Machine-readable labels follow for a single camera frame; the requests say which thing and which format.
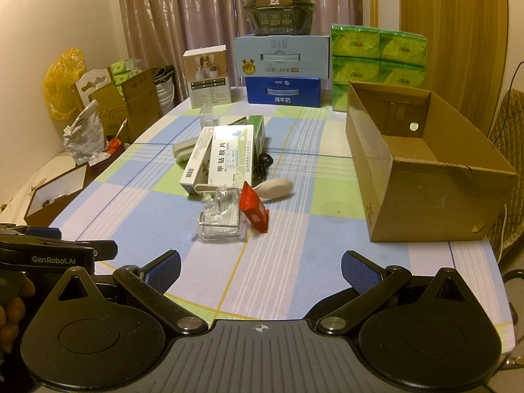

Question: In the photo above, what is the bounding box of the red snack packet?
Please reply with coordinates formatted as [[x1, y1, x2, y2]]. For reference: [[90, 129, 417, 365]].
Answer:
[[239, 181, 271, 234]]

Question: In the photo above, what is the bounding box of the light blue milk carton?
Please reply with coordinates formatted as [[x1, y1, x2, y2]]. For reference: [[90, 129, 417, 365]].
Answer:
[[233, 35, 331, 79]]

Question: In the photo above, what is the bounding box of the white striped bag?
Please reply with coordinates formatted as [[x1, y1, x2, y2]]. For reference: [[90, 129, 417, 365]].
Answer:
[[153, 65, 178, 116]]

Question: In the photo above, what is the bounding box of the clear small plastic cup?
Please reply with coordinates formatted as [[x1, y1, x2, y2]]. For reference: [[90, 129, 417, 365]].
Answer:
[[198, 104, 219, 125]]

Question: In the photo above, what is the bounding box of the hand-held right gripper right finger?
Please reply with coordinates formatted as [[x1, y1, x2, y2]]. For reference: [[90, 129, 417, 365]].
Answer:
[[315, 250, 476, 336]]

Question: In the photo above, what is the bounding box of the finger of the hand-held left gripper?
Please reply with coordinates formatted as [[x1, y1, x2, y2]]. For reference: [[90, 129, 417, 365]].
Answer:
[[25, 225, 63, 240], [92, 240, 120, 261]]

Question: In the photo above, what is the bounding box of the beige plastic brush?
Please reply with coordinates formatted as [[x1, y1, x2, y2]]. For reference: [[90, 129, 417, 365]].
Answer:
[[192, 178, 294, 202]]

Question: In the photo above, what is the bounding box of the low open brown box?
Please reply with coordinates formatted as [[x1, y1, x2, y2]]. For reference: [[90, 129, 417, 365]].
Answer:
[[22, 163, 97, 228]]

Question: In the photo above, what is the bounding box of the small brown carton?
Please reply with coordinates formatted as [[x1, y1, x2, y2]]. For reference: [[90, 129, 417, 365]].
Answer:
[[76, 86, 128, 140]]

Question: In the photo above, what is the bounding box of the narrow white box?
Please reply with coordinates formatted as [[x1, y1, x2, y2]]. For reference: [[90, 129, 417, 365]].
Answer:
[[179, 127, 215, 194]]

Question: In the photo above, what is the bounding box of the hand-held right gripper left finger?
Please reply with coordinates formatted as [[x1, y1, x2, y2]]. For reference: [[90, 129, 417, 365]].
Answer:
[[49, 249, 208, 337]]

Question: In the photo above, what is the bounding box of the white picture product box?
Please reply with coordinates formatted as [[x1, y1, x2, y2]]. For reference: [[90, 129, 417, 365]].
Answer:
[[182, 45, 233, 109]]

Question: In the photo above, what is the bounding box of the orange handle tool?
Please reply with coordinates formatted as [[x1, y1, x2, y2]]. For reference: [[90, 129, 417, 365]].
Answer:
[[106, 119, 128, 153]]

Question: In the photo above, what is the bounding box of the white crumpled plastic bag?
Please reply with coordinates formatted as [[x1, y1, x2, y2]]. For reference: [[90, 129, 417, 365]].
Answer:
[[63, 100, 108, 164]]

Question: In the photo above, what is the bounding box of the wooden door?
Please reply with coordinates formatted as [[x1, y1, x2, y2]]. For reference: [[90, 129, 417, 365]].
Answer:
[[399, 0, 510, 91]]

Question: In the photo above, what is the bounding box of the large white medicine box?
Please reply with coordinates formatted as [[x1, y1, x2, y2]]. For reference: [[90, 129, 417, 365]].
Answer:
[[207, 125, 255, 185]]

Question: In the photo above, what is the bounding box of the black audio cable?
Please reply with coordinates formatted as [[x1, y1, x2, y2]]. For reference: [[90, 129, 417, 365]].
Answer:
[[254, 152, 276, 181]]

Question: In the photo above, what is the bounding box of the wicker chair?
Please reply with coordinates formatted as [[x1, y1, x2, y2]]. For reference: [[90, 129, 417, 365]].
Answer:
[[487, 88, 524, 250]]

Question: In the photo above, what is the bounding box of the white cardboard hanger card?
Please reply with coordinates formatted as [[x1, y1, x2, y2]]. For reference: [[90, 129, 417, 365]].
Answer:
[[74, 69, 113, 111]]

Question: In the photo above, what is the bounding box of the green tissue pack in carton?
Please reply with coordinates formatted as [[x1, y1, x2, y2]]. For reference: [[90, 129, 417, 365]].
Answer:
[[110, 61, 142, 86]]

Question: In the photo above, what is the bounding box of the dark blue milk carton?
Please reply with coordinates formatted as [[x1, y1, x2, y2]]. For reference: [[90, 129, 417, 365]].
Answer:
[[246, 77, 322, 108]]

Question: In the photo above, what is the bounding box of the checkered cloth desktop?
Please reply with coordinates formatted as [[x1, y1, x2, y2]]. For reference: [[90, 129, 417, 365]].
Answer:
[[48, 86, 517, 359]]

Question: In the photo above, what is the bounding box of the person's left hand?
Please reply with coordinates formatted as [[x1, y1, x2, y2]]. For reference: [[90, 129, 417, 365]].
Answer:
[[0, 276, 37, 355]]

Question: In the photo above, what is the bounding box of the yellow plastic bag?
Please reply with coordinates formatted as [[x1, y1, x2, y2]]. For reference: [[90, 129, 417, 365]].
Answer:
[[44, 48, 87, 120]]

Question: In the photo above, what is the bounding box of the brown cardboard box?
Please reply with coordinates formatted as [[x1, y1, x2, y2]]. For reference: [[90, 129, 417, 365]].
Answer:
[[345, 81, 517, 243]]

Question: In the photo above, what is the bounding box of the beige curtain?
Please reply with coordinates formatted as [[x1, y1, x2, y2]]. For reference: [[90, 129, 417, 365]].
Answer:
[[115, 0, 363, 91]]

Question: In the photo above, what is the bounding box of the clear plastic packaging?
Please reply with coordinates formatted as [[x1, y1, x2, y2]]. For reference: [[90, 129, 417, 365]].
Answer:
[[192, 186, 250, 243]]

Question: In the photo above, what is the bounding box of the white striped block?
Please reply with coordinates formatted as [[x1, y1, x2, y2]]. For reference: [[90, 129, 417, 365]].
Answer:
[[172, 139, 201, 163]]

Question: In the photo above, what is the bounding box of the green box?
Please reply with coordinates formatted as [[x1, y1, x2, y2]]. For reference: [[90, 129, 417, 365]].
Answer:
[[246, 115, 267, 156]]

